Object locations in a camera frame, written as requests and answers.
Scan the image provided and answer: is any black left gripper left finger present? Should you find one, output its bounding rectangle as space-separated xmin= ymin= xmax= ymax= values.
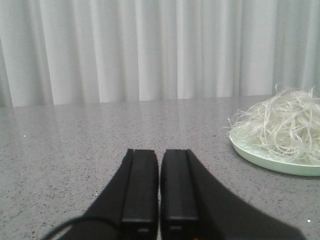
xmin=61 ymin=149 xmax=159 ymax=240

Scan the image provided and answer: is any light green plate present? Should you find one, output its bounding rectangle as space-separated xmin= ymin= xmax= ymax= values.
xmin=229 ymin=130 xmax=320 ymax=177

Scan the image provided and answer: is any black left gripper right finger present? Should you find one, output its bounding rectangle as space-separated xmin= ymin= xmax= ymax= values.
xmin=160 ymin=149 xmax=305 ymax=240

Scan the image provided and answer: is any white pleated curtain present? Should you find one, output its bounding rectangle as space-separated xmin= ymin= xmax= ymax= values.
xmin=0 ymin=0 xmax=320 ymax=107

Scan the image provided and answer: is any white vermicelli bundle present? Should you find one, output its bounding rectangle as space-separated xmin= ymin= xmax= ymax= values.
xmin=228 ymin=87 xmax=320 ymax=166

